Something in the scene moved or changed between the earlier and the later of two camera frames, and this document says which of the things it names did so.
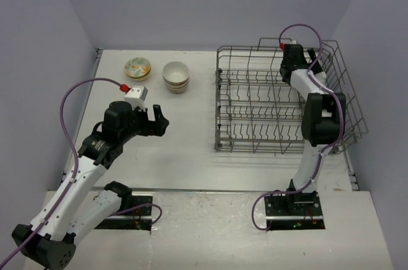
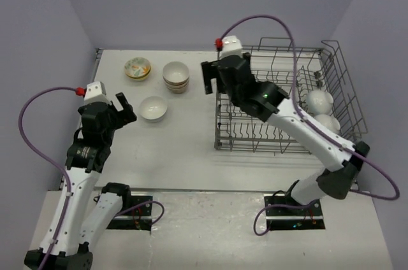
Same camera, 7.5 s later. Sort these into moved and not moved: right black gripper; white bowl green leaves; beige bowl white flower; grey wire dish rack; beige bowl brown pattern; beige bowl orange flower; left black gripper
Moved: right black gripper; left black gripper
Not moved: beige bowl brown pattern; white bowl green leaves; grey wire dish rack; beige bowl orange flower; beige bowl white flower
